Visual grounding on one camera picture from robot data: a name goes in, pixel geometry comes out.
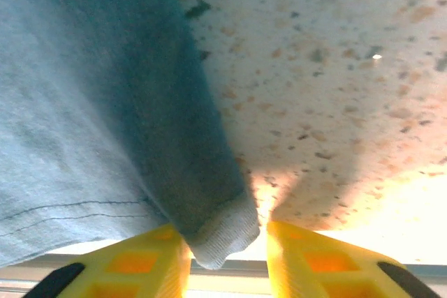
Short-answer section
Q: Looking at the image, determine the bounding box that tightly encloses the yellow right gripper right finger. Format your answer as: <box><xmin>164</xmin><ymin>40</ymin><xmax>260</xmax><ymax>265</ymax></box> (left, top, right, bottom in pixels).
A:
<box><xmin>266</xmin><ymin>221</ymin><xmax>441</xmax><ymax>298</ymax></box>

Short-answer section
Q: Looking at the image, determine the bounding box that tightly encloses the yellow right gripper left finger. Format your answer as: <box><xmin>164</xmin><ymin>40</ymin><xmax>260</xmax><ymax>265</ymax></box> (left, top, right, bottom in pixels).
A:
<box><xmin>22</xmin><ymin>223</ymin><xmax>191</xmax><ymax>298</ymax></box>

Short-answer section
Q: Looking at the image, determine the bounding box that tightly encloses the teal t-shirt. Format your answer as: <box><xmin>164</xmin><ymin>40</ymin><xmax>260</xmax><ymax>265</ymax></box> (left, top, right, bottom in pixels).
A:
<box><xmin>0</xmin><ymin>0</ymin><xmax>261</xmax><ymax>271</ymax></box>

